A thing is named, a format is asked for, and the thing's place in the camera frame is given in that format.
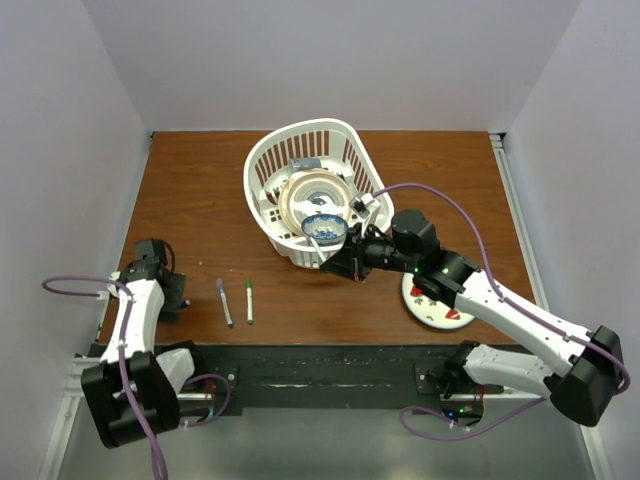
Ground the aluminium rail frame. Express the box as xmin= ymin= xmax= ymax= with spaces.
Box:
xmin=488 ymin=132 xmax=547 ymax=306

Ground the white marker pen green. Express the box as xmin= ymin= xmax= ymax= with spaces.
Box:
xmin=246 ymin=286 xmax=254 ymax=325

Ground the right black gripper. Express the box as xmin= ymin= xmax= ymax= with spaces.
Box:
xmin=321 ymin=221 xmax=418 ymax=283

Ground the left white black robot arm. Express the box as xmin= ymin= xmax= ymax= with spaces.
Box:
xmin=81 ymin=238 xmax=207 ymax=448

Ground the grey object in basket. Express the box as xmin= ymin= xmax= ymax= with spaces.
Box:
xmin=288 ymin=157 xmax=322 ymax=174

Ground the white plastic dish basket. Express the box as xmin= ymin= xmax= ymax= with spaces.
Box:
xmin=243 ymin=118 xmax=384 ymax=269

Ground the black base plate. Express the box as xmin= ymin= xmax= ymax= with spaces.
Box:
xmin=149 ymin=342 xmax=504 ymax=416

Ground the watermelon pattern plate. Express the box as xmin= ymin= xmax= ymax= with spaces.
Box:
xmin=401 ymin=273 xmax=475 ymax=330

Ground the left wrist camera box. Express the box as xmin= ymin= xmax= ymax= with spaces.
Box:
xmin=134 ymin=238 xmax=175 ymax=272

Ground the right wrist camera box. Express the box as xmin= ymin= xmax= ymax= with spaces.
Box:
xmin=349 ymin=193 xmax=380 ymax=237

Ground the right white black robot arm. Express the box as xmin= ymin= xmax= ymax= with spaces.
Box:
xmin=303 ymin=209 xmax=629 ymax=427

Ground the blue white patterned bowl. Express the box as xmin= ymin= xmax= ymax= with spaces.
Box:
xmin=301 ymin=214 xmax=349 ymax=246

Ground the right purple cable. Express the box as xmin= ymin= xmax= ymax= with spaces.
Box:
xmin=372 ymin=182 xmax=631 ymax=441

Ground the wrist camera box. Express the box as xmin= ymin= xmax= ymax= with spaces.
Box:
xmin=349 ymin=193 xmax=380 ymax=237
xmin=134 ymin=238 xmax=175 ymax=272

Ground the white marker pen blue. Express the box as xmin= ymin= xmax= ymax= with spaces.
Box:
xmin=220 ymin=291 xmax=234 ymax=328

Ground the tan rimmed plate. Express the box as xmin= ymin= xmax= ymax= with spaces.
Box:
xmin=278 ymin=169 xmax=352 ymax=235

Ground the small white pen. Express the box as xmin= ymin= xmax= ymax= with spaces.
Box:
xmin=307 ymin=236 xmax=326 ymax=264

